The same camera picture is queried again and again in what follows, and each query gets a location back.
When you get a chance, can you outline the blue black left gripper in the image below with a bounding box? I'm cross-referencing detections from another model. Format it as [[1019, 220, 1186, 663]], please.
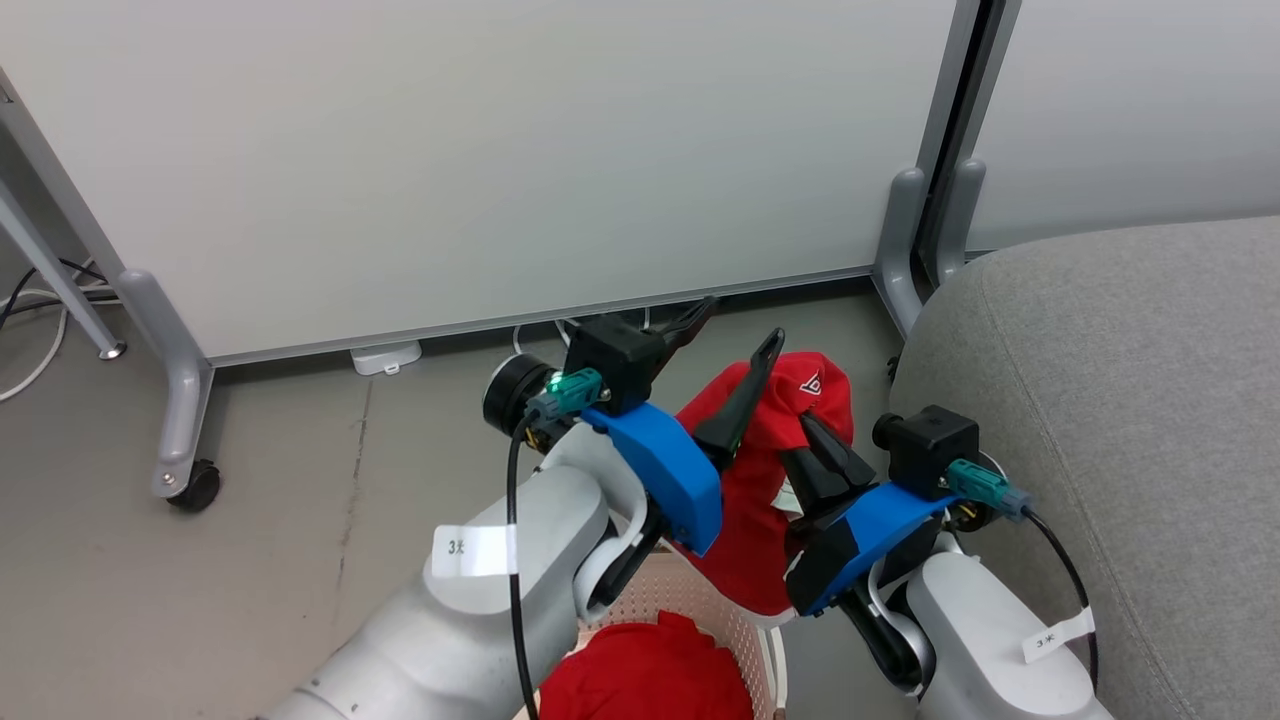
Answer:
[[583, 297, 786, 558]]

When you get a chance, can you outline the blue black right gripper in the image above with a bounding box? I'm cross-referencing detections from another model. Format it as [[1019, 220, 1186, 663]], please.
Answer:
[[780, 410, 961, 616]]

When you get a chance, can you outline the red garment with white logo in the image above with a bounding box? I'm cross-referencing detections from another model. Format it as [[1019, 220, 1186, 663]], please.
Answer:
[[675, 350, 856, 618]]

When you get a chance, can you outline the plain red garment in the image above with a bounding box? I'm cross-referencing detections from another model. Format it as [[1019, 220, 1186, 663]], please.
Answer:
[[538, 610, 756, 720]]

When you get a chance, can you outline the cream perforated laundry basket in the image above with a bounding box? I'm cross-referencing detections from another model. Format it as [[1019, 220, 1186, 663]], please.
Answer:
[[565, 545, 791, 720]]

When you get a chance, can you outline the wide white partition panel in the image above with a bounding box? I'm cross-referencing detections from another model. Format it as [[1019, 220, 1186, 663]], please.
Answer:
[[0, 0, 986, 367]]

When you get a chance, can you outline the white power adapter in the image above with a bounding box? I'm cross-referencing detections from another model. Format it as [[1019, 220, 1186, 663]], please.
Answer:
[[350, 340, 423, 377]]

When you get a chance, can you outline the grey fabric sofa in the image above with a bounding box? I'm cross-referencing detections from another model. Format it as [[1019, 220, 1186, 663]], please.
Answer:
[[888, 215, 1280, 720]]

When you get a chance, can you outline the narrow white partition panel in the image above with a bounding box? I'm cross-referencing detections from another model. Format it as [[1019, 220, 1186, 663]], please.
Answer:
[[920, 0, 1280, 291]]

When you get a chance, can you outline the black caster wheel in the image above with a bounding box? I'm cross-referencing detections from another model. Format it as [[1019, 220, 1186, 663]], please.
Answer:
[[165, 458, 223, 513]]

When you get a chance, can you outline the grey partition foot with caster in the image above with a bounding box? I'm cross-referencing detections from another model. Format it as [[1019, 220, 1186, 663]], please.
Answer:
[[118, 268, 216, 499]]

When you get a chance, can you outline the grey metal table leg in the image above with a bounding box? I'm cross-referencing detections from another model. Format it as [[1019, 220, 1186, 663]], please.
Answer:
[[0, 180, 128, 361]]

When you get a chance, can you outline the teal left cable connector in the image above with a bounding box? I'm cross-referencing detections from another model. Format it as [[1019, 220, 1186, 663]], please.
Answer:
[[525, 368, 608, 426]]

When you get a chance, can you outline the teal cable connector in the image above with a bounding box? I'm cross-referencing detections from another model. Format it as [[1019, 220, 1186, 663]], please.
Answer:
[[525, 368, 608, 426], [945, 458, 1033, 521]]

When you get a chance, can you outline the teal right cable connector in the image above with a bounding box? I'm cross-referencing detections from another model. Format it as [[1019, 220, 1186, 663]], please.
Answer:
[[945, 458, 1033, 521]]

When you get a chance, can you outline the coiled white cable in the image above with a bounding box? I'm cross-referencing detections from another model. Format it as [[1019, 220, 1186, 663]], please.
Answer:
[[512, 308, 651, 357]]

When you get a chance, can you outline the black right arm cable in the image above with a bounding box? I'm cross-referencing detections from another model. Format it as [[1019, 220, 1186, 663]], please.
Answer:
[[1025, 508, 1101, 691]]

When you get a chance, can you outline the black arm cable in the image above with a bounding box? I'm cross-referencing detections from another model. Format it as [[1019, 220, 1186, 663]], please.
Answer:
[[505, 415, 546, 720], [1025, 508, 1101, 691]]

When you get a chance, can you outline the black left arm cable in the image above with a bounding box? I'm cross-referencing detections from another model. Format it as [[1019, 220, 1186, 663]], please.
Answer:
[[505, 415, 546, 720]]

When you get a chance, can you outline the long white floor cable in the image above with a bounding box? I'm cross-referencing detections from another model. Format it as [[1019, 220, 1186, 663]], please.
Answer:
[[0, 288, 121, 403]]

